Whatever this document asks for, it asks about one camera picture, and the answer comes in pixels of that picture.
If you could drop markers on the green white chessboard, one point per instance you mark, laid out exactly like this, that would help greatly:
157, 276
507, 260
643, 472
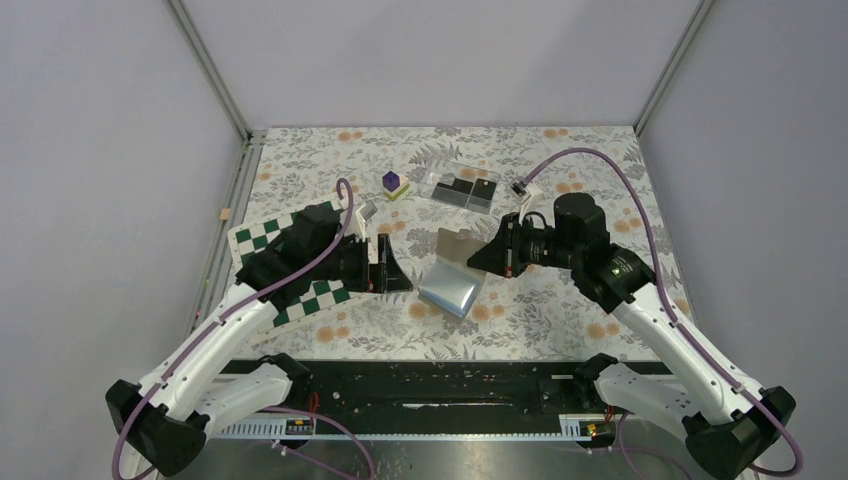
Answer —
311, 291

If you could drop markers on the floral table cloth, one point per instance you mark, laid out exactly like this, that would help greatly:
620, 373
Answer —
538, 316

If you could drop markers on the grey card holder wallet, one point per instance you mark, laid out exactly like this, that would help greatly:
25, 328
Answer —
450, 284

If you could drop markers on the grey slotted cable duct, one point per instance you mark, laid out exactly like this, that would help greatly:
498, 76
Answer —
558, 428

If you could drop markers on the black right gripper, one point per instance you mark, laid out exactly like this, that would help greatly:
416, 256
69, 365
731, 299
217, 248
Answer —
507, 244

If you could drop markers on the black credit card right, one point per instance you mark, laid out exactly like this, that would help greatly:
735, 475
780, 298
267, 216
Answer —
481, 196

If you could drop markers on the purple yellow cube stack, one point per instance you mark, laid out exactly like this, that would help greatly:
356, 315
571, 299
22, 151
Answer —
394, 185

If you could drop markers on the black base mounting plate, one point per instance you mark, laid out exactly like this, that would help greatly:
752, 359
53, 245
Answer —
437, 394

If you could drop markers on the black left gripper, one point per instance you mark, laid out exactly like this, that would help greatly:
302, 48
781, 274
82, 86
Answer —
386, 276

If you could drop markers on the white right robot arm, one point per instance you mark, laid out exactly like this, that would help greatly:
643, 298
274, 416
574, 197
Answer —
725, 417

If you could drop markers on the clear acrylic card tray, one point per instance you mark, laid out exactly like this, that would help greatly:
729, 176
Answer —
440, 170

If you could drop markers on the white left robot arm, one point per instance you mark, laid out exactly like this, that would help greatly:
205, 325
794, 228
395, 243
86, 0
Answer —
168, 415

